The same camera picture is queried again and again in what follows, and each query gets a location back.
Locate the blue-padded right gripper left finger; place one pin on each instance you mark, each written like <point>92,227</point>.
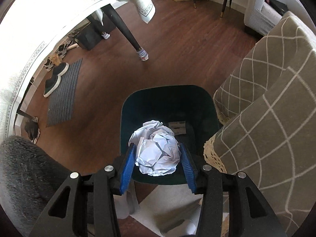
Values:
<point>112,180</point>

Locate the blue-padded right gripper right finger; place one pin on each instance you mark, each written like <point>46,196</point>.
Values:
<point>206,180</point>

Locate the white paper ball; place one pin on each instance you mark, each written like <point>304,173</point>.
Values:
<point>157,152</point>

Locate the dark green trash bin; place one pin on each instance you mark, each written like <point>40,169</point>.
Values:
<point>190,104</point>

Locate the dark fuzzy grey slipper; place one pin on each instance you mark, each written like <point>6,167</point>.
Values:
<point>29,179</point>

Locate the grey striped floor mat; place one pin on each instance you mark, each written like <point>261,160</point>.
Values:
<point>61,101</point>

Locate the grey checked tablecloth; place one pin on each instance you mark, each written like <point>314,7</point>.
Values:
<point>267,111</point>

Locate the black white-soled shoe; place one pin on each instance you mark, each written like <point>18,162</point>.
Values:
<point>51,85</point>
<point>61,69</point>

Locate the black table leg with sock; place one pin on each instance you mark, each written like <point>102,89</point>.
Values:
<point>115,18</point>

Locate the grey armchair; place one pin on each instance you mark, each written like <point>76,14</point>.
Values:
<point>260,16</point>

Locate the white patterned tablecloth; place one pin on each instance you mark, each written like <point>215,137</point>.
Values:
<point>30,30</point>

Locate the black bag on armchair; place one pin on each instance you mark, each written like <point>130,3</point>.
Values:
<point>279,7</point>

